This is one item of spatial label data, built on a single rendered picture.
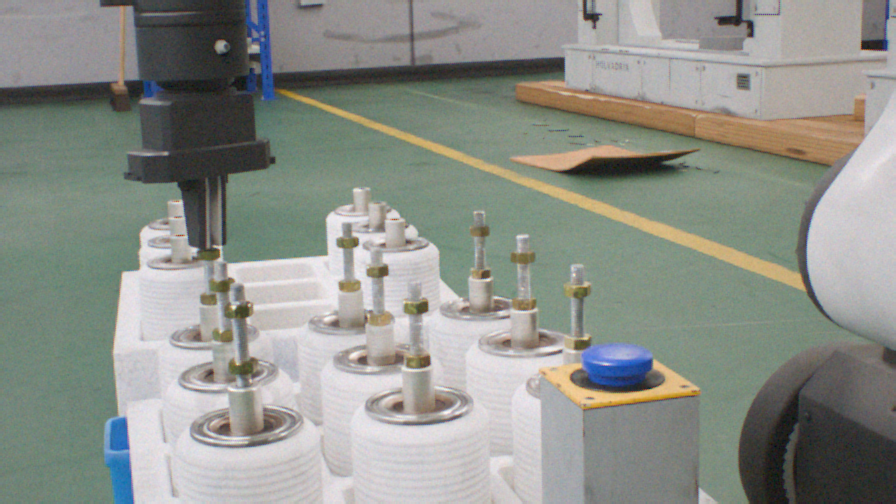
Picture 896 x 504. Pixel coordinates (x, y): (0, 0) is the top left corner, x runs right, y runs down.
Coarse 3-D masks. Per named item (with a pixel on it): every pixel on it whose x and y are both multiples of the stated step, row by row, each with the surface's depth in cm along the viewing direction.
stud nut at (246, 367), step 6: (234, 360) 83; (252, 360) 83; (228, 366) 83; (234, 366) 82; (240, 366) 82; (246, 366) 82; (252, 366) 83; (234, 372) 83; (240, 372) 82; (246, 372) 82; (252, 372) 83
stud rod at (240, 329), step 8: (232, 288) 82; (240, 288) 82; (232, 296) 82; (240, 296) 82; (232, 304) 82; (240, 304) 82; (232, 320) 83; (240, 320) 82; (240, 328) 82; (240, 336) 82; (240, 344) 82; (248, 344) 83; (240, 352) 83; (248, 352) 83; (240, 360) 83; (240, 376) 83; (248, 376) 83; (240, 384) 83; (248, 384) 83
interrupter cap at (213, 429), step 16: (208, 416) 86; (224, 416) 86; (272, 416) 86; (288, 416) 85; (192, 432) 82; (208, 432) 83; (224, 432) 83; (256, 432) 83; (272, 432) 82; (288, 432) 82
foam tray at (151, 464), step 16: (144, 400) 113; (160, 400) 113; (128, 416) 110; (144, 416) 109; (160, 416) 111; (144, 432) 105; (160, 432) 105; (320, 432) 103; (144, 448) 101; (160, 448) 101; (320, 448) 103; (144, 464) 99; (160, 464) 98; (496, 464) 95; (512, 464) 95; (144, 480) 94; (160, 480) 94; (336, 480) 93; (352, 480) 93; (496, 480) 92; (512, 480) 96; (144, 496) 91; (160, 496) 91; (336, 496) 90; (352, 496) 92; (496, 496) 89; (512, 496) 89; (704, 496) 88
